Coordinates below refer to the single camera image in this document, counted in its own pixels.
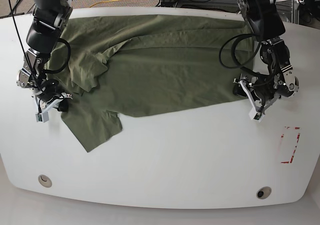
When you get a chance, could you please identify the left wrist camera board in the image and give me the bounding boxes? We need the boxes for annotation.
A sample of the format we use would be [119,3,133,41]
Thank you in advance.
[248,109,265,123]

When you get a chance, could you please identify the left table cable grommet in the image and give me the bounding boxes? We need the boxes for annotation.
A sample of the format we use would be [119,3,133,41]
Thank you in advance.
[38,174,52,188]

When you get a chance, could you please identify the table cable grommet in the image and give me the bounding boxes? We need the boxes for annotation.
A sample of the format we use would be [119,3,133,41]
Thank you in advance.
[38,174,52,188]
[256,186,272,200]

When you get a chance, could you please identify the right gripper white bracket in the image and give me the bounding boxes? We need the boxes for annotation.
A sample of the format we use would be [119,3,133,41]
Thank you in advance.
[31,86,73,114]

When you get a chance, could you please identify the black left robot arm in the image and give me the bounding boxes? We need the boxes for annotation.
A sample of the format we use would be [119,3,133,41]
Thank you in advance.
[229,0,300,122]

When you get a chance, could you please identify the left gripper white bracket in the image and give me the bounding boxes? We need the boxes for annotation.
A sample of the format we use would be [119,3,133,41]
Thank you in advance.
[232,72,283,124]

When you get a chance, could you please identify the black cables on floor left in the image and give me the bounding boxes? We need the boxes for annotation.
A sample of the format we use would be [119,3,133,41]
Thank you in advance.
[0,0,36,18]

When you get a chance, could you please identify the red tape rectangle marking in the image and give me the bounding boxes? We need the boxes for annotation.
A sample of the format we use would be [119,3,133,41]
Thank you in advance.
[278,126,301,164]

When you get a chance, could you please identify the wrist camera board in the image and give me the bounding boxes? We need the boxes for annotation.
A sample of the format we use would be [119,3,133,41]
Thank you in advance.
[248,109,265,123]
[35,112,49,123]

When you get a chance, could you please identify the right table cable grommet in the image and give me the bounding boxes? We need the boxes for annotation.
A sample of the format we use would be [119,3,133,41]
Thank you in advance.
[256,186,272,200]

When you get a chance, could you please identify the olive green t-shirt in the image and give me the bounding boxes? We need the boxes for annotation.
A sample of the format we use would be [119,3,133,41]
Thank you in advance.
[45,15,249,152]

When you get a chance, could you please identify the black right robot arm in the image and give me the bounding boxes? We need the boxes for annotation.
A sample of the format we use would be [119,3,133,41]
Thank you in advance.
[16,0,73,123]

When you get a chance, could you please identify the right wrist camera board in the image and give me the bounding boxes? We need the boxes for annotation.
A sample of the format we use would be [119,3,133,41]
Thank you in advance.
[35,112,49,123]

